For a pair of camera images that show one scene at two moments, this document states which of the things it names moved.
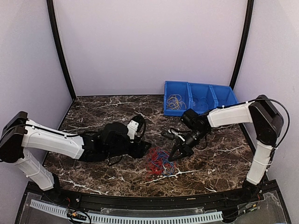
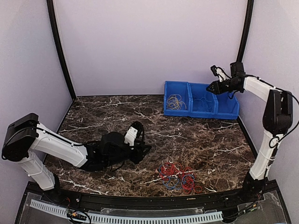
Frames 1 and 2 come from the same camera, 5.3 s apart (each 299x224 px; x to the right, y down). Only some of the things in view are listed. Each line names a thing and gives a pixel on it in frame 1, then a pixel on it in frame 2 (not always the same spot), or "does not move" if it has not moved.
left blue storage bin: (176, 98) does not move
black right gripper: (185, 152) to (217, 89)
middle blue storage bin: (202, 97) does not move
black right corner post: (249, 13) does not move
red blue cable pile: (158, 162) to (176, 177)
